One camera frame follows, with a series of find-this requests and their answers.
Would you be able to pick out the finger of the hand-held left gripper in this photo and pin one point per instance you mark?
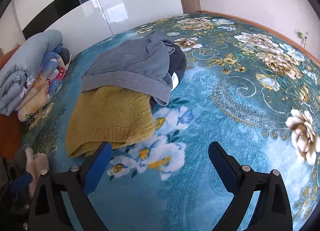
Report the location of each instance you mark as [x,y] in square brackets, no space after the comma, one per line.
[21,181]

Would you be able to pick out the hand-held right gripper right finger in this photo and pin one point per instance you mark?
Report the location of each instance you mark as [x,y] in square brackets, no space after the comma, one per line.
[221,167]

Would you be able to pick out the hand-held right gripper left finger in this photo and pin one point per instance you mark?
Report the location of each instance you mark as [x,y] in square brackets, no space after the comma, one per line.
[98,168]

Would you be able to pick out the grey-blue sweatshirt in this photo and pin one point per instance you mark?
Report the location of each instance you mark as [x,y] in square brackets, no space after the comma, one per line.
[130,63]

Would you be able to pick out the person's left hand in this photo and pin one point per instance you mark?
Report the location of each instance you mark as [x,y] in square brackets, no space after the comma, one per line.
[37,166]

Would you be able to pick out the mustard yellow knit sweater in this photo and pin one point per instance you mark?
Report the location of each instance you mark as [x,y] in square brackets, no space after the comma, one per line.
[110,118]

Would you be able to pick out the wooden headboard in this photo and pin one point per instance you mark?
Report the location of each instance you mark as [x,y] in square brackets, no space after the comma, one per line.
[10,130]

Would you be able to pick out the teal floral blanket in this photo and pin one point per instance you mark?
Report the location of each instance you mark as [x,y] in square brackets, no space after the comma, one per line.
[200,95]

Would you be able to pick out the floral folded quilt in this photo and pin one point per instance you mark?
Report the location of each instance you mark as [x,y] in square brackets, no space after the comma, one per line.
[47,80]

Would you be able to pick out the dark navy garment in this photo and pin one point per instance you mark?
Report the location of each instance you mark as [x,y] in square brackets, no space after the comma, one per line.
[178,63]

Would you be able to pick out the light blue folded quilt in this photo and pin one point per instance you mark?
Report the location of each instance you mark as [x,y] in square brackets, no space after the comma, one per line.
[22,65]

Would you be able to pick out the dark folded cloth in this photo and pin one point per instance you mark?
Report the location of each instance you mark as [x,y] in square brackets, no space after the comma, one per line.
[65,56]

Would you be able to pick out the white glossy wardrobe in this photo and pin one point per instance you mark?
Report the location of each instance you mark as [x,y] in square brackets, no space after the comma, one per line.
[75,15]

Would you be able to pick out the wall socket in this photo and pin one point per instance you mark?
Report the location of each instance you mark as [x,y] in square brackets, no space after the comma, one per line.
[300,34]

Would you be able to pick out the wooden bed frame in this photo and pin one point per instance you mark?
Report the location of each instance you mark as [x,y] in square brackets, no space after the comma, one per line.
[212,12]

